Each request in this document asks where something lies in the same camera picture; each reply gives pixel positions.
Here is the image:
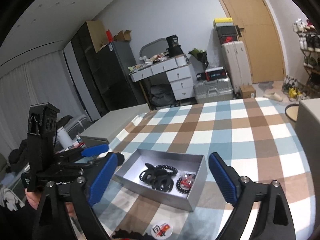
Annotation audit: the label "wooden shoe rack with shoes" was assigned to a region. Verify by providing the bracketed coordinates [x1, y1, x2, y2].
[292, 18, 319, 94]

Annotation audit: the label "person's left hand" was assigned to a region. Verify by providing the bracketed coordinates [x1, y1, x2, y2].
[25, 189, 76, 217]

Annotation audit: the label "black hat box stack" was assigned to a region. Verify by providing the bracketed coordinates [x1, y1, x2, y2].
[165, 35, 184, 57]

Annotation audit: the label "silver grey open box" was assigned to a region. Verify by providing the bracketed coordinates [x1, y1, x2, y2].
[115, 149, 207, 212]

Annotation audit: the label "silver aluminium suitcase lying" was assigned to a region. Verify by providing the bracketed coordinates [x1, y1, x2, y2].
[193, 77, 233, 104]

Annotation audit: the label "white round printed badge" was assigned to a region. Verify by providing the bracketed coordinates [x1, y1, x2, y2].
[151, 222, 173, 239]

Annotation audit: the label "long black toothed hair clip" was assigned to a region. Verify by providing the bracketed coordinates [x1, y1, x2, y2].
[112, 229, 155, 240]

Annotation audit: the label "small brown cardboard box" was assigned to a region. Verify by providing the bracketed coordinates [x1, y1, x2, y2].
[240, 85, 256, 99]

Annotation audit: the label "open cardboard box on fridge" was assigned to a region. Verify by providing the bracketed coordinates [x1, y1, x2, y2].
[113, 30, 132, 42]

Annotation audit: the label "oval grey mirror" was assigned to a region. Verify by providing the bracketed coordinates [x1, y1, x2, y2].
[139, 38, 168, 59]

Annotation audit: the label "white desk with drawers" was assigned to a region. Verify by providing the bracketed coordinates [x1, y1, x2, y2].
[130, 54, 196, 101]

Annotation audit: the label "stack of shoe boxes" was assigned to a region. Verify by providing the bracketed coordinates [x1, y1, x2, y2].
[213, 17, 238, 44]

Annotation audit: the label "black red box on suitcase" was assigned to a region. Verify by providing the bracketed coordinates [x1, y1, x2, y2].
[196, 67, 227, 81]

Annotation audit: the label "grey cabinet on right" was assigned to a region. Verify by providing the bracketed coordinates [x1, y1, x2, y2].
[294, 98, 320, 181]

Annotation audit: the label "white upright suitcase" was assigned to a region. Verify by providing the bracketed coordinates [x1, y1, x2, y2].
[221, 41, 252, 93]

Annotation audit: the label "black spiral hair tie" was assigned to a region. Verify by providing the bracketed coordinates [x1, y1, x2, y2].
[175, 176, 193, 195]
[153, 164, 179, 177]

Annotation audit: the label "plaid blue brown tablecloth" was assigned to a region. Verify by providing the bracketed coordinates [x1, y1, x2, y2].
[75, 97, 316, 240]

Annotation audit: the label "black flower bouquet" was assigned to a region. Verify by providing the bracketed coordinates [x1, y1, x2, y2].
[188, 48, 209, 70]

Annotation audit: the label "dark grey refrigerator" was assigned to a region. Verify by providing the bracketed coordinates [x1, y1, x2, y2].
[93, 41, 146, 111]

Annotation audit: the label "large black hair claw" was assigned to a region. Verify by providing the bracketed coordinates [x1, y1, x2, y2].
[139, 163, 160, 184]

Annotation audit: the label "red clear small hair clips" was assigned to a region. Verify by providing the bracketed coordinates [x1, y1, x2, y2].
[180, 173, 196, 189]

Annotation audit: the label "wooden door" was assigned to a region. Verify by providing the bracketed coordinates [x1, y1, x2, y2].
[219, 0, 286, 83]

